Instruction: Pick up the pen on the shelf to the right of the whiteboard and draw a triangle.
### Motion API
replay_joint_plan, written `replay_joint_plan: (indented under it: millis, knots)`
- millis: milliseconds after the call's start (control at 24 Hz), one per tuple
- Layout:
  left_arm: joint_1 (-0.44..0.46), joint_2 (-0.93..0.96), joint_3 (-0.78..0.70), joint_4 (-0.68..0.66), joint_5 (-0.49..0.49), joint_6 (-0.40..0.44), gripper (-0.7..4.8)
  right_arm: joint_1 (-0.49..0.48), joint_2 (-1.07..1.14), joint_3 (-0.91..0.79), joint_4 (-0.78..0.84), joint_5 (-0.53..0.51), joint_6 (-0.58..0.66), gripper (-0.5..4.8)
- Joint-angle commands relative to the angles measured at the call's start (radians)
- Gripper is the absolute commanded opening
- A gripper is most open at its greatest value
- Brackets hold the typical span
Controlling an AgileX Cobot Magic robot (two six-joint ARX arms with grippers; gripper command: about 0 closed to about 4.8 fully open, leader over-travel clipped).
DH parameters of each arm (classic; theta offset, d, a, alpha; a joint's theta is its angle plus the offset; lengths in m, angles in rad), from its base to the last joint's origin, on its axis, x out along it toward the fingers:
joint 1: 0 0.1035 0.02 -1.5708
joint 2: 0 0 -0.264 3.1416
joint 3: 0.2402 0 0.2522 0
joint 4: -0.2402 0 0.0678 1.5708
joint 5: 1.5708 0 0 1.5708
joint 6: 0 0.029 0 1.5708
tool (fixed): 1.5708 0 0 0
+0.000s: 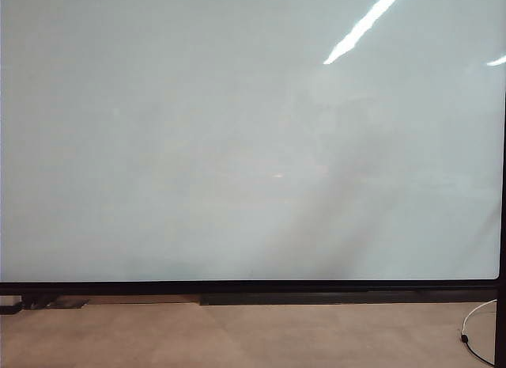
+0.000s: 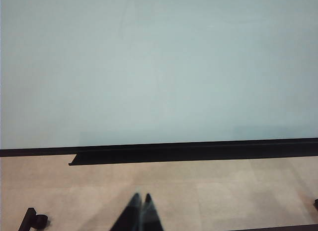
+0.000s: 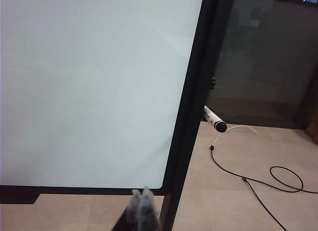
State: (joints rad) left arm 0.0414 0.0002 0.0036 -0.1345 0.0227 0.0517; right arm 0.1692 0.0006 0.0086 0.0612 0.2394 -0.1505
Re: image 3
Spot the whiteboard with black frame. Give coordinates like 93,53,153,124
0,0,236,231

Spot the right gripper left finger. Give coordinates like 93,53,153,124
116,189,142,231

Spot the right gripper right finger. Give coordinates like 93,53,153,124
137,187,162,231

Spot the white marker pen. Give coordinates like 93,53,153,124
203,105,228,134

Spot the white cable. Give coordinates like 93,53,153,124
211,125,259,148

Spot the black floor cable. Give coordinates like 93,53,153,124
209,145,318,231

